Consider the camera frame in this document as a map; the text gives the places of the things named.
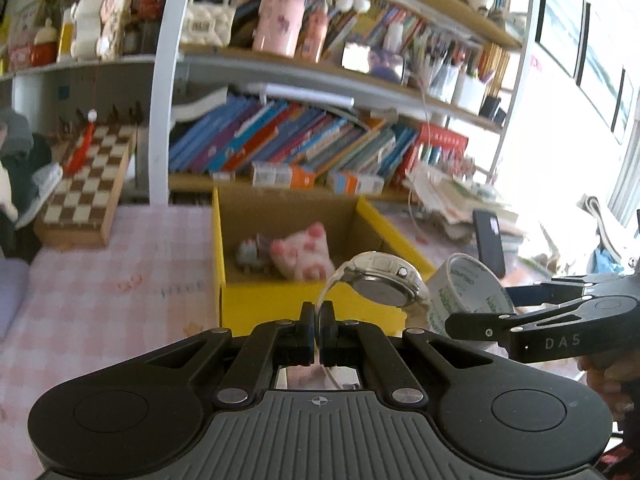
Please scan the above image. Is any pink checked tablecloth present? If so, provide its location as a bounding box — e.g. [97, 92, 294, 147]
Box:
[0, 204, 551, 426]

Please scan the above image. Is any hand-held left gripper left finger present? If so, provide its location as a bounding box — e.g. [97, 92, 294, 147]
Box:
[145, 301, 317, 409]

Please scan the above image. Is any smartphone with lit screen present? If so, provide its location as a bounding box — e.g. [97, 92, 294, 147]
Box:
[341, 41, 406, 85]

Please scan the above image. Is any red tassel pendant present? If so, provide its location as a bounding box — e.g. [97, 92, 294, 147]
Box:
[64, 109, 97, 176]

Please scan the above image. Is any pile of papers and booklets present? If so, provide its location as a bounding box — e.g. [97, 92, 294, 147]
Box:
[404, 164, 527, 257]

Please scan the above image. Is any orange and white carton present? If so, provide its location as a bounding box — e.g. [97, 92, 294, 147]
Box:
[250, 161, 316, 190]
[327, 170, 385, 196]

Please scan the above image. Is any red book box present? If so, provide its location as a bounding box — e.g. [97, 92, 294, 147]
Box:
[402, 122, 471, 181]

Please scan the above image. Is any red and white figurine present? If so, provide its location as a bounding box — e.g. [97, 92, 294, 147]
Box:
[30, 17, 60, 66]

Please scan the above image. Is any pile of clothes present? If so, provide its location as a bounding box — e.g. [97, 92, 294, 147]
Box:
[0, 109, 64, 257]

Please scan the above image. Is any row of colourful books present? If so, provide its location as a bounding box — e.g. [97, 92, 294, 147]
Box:
[169, 94, 421, 187]

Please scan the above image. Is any white cable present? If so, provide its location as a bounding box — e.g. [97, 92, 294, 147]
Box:
[406, 72, 437, 222]

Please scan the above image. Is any white striped bag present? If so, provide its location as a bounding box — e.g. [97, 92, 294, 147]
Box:
[576, 193, 640, 272]

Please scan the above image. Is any white shelf unit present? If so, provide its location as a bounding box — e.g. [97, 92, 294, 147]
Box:
[0, 0, 543, 207]

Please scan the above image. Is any yellow cardboard box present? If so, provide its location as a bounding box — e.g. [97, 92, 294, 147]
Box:
[211, 187, 437, 337]

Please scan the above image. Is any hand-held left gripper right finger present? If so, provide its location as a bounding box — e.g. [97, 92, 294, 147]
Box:
[319, 300, 493, 409]

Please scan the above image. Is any pink spotted plush toy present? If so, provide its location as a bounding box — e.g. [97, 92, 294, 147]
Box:
[270, 223, 336, 281]

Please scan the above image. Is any framed wall picture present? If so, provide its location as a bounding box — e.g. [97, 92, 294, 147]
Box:
[535, 0, 586, 79]
[612, 69, 639, 144]
[577, 4, 627, 129]

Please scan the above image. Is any black smartphone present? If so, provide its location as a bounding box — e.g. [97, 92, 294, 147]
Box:
[472, 209, 507, 279]

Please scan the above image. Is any white tape roll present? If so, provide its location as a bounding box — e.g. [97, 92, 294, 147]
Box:
[427, 253, 516, 352]

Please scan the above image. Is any small grey toy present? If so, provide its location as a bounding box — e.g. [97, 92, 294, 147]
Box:
[236, 234, 273, 273]

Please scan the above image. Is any white quilted handbag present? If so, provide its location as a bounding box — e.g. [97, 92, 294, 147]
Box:
[179, 0, 236, 46]

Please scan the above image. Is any white plush toy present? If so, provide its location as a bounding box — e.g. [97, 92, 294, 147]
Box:
[70, 0, 137, 61]

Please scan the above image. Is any row of thin yellow books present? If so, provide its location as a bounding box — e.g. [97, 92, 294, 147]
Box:
[479, 41, 512, 97]

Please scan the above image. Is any row of dark chess pieces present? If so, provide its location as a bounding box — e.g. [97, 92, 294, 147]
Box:
[55, 102, 146, 137]

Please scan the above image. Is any person's right hand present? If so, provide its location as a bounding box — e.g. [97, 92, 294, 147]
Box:
[579, 349, 640, 413]

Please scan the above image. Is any black pen holder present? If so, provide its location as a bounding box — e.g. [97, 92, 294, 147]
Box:
[480, 95, 509, 127]

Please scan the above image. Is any pink tumbler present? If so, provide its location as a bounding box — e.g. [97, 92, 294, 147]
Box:
[252, 0, 311, 57]

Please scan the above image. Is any white light bar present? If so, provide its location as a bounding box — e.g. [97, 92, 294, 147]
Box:
[259, 83, 359, 110]

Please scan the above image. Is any white pen holder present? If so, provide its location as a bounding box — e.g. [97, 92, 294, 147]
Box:
[429, 62, 459, 104]
[452, 72, 488, 114]

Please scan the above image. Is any white wristwatch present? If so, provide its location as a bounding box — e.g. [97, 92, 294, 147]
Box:
[314, 251, 433, 390]

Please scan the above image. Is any wooden chessboard box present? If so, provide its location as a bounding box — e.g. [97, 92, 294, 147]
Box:
[34, 122, 138, 249]

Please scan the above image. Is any pink bottle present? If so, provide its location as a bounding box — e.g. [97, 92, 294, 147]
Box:
[296, 2, 331, 63]

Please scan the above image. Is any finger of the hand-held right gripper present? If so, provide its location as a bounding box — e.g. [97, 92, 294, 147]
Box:
[445, 296, 640, 343]
[505, 272, 640, 307]

